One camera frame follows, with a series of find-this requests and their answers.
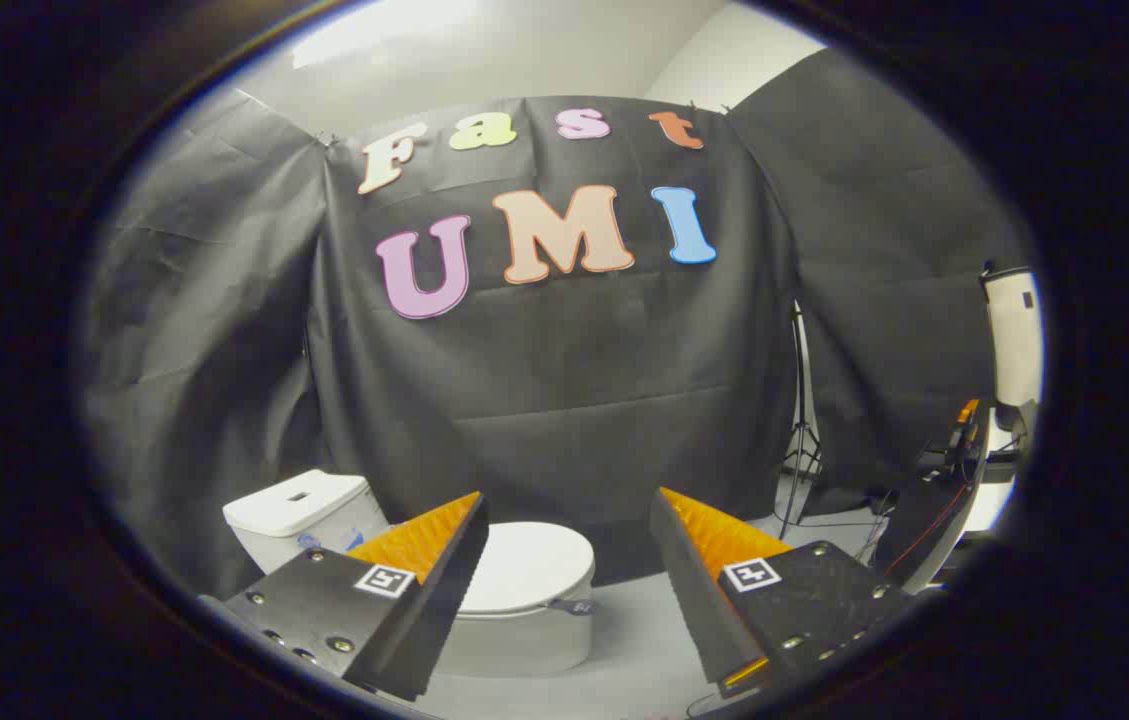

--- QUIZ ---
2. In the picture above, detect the black light stand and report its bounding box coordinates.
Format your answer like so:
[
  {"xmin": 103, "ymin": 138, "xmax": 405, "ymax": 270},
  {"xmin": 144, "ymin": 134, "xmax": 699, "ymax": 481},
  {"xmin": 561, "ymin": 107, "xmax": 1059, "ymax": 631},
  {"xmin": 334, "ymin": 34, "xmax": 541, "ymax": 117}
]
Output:
[{"xmin": 779, "ymin": 300, "xmax": 825, "ymax": 528}]

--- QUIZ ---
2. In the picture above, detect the black backdrop cloth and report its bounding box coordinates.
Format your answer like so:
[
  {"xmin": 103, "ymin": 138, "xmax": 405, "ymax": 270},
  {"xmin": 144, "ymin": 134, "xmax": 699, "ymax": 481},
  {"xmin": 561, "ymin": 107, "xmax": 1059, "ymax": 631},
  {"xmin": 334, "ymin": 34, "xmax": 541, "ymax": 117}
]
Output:
[{"xmin": 79, "ymin": 48, "xmax": 1040, "ymax": 601}]

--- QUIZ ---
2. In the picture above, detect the black equipment case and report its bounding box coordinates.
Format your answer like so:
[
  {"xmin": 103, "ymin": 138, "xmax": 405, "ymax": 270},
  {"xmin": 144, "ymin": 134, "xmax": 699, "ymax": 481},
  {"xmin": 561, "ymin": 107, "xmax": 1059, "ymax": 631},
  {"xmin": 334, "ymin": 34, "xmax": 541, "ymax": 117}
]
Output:
[{"xmin": 874, "ymin": 400, "xmax": 992, "ymax": 593}]

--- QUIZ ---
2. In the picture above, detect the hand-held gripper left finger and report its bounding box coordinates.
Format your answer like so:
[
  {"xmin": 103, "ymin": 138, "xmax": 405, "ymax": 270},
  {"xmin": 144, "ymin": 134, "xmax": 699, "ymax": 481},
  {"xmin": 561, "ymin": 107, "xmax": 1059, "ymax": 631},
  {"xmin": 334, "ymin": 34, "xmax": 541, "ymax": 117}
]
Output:
[{"xmin": 199, "ymin": 490, "xmax": 491, "ymax": 703}]

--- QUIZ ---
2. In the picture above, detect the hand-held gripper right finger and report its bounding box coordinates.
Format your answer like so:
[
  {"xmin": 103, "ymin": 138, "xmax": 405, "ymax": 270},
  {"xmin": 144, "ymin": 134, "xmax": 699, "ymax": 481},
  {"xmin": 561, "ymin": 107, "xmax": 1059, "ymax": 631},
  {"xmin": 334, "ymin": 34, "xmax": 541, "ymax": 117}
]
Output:
[{"xmin": 649, "ymin": 487, "xmax": 915, "ymax": 701}]

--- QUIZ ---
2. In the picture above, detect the white light panel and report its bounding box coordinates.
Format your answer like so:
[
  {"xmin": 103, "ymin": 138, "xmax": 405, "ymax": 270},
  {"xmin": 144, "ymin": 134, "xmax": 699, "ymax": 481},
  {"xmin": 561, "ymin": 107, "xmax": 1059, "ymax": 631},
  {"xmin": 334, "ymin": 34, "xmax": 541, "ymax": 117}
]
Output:
[{"xmin": 981, "ymin": 265, "xmax": 1043, "ymax": 406}]

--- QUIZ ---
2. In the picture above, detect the white toilet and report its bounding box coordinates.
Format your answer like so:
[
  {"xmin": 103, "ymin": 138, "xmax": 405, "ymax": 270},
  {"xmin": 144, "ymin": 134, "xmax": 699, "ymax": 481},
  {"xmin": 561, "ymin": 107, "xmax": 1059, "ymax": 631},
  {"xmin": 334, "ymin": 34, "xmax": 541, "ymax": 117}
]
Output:
[{"xmin": 222, "ymin": 470, "xmax": 597, "ymax": 678}]

